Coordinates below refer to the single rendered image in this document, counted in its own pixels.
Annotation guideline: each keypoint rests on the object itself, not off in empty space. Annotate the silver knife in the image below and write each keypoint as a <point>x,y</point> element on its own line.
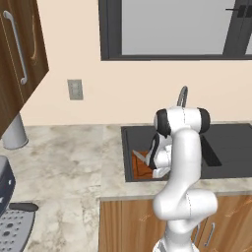
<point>139,156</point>

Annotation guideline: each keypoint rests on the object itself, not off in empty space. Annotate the grey cylinder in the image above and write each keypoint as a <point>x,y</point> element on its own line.
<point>14,136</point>

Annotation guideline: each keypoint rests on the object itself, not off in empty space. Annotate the grey wall socket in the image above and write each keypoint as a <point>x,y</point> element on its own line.
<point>75,89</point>

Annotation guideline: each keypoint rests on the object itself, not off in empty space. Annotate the black sink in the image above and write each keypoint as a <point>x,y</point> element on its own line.
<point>229,154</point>

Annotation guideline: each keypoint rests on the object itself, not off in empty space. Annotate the dark framed window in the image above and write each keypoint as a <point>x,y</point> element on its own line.
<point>177,29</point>

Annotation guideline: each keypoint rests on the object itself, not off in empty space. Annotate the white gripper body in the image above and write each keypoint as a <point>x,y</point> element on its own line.
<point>160,172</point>

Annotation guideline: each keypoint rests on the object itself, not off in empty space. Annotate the light wooden cupboard door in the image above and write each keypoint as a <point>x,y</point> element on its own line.
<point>233,223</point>
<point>138,229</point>

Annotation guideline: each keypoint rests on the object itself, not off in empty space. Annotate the grey curved tap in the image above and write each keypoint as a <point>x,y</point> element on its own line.
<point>182,95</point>

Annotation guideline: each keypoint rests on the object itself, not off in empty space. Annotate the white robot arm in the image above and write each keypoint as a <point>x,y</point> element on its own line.
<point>183,157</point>

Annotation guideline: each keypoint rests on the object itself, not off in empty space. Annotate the dark wooden cupboard door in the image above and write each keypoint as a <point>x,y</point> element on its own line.
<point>16,65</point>

